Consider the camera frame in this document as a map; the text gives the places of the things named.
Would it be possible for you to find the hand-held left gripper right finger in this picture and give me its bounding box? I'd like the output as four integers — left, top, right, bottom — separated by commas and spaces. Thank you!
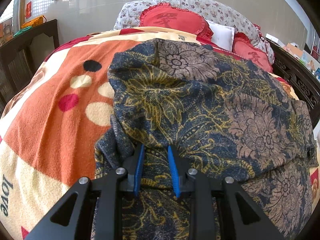
167, 146, 285, 240

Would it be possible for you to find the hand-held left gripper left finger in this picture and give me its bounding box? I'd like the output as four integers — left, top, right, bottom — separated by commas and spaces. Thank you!
25, 144, 146, 240

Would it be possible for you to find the navy yellow floral garment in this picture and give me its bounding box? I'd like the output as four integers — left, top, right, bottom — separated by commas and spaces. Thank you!
91, 39, 316, 240

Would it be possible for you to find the orange cream red printed blanket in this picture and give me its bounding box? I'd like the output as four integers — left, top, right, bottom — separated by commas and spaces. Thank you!
0, 27, 320, 240

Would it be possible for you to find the small red heart cushion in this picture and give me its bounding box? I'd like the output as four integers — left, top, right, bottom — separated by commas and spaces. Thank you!
231, 32, 274, 73

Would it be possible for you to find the white pillow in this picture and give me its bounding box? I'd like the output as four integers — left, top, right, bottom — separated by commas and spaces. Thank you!
205, 19, 235, 52

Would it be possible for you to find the large red heart cushion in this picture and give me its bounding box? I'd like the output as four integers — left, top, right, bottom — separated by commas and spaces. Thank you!
139, 2, 214, 39

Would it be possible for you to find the dark carved wooden headboard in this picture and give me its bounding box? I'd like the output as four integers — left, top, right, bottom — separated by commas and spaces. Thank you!
265, 39, 320, 125

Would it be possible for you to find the dark wooden cabinet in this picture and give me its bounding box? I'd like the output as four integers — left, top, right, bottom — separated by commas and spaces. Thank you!
0, 19, 60, 115

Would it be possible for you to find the yellow plastic basket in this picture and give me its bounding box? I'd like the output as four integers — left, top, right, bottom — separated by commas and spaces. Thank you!
21, 15, 47, 29

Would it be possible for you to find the green plastic basket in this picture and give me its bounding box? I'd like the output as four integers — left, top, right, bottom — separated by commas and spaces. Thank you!
13, 26, 33, 37

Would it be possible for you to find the red printed poster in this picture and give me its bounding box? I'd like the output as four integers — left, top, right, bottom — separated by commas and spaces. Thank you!
0, 20, 13, 42

